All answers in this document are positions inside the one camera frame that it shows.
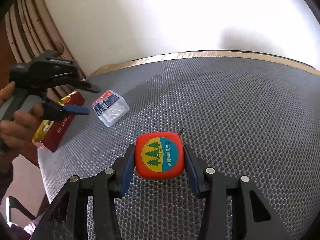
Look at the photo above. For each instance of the grey honeycomb mesh mat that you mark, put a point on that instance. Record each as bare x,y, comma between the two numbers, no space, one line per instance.
242,116

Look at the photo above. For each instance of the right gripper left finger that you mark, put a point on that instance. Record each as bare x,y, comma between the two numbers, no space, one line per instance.
66,217

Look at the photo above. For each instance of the person's left hand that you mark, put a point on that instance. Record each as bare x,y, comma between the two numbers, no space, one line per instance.
22,128

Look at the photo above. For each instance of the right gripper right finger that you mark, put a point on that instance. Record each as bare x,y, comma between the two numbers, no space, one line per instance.
252,215

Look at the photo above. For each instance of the orange tape measure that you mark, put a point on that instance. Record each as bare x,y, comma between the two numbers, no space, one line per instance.
159,155

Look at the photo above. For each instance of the beige patterned curtain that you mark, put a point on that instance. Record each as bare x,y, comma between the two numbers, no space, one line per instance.
31,30

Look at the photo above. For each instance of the red toffee tin box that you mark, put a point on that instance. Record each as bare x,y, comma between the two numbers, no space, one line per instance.
50,133

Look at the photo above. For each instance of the clear plastic box blue label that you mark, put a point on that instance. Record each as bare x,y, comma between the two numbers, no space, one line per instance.
110,107

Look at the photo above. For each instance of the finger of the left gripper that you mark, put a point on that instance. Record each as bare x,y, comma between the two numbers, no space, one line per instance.
85,85
55,112

